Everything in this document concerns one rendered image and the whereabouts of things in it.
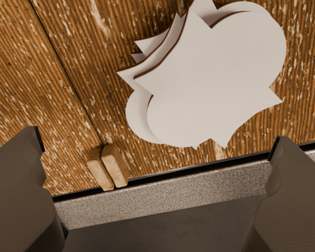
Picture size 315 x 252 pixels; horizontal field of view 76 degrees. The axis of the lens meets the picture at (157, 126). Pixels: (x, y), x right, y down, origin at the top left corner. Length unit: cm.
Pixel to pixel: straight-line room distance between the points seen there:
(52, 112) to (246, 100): 22
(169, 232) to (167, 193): 189
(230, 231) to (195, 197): 200
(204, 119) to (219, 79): 4
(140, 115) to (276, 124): 18
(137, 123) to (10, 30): 16
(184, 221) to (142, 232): 44
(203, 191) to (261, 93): 22
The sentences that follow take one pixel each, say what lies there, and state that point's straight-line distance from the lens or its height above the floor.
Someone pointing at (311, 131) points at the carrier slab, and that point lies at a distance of 34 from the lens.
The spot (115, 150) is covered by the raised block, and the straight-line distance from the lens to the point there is 27.
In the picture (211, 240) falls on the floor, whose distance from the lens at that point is 247.
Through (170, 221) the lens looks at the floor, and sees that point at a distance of 212.
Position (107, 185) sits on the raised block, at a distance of 30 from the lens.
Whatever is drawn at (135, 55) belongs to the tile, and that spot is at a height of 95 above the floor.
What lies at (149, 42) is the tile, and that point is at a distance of 20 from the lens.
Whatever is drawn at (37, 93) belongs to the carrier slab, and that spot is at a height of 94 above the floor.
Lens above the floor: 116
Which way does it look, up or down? 59 degrees down
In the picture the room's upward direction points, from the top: 179 degrees clockwise
